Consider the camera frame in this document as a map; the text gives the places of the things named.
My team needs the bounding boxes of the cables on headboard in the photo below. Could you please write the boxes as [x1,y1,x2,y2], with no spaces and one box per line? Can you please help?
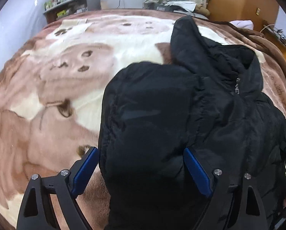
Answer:
[260,23,286,48]

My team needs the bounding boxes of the black puffer jacket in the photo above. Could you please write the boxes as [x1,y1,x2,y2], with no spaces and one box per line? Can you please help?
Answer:
[98,17,286,229]

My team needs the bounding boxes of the black box under curtain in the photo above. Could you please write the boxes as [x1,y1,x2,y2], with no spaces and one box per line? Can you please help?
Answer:
[144,3,185,12]

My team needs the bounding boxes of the orange wooden wardrobe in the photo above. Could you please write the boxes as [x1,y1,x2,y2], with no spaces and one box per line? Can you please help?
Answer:
[207,0,279,31]

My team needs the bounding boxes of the white pillow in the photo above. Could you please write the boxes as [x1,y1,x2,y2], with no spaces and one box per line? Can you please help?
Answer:
[230,20,254,30]

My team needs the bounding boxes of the dark wooden shelf unit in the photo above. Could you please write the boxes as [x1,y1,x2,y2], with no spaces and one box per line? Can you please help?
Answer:
[43,0,89,24]

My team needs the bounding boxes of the brown plush teddy bear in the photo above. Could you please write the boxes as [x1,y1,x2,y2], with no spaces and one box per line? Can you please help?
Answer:
[194,4,210,17]

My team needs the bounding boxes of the brown cream plush blanket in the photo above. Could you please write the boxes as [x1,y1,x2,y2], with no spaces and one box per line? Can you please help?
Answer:
[0,9,286,229]

